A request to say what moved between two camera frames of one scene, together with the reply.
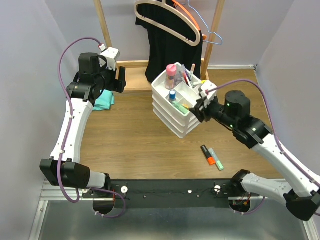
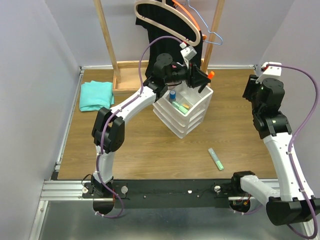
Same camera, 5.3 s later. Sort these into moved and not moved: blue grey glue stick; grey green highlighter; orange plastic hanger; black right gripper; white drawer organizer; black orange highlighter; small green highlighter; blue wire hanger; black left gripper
Moved: black orange highlighter; black right gripper; black left gripper
Not moved: blue wire hanger; orange plastic hanger; grey green highlighter; small green highlighter; blue grey glue stick; white drawer organizer
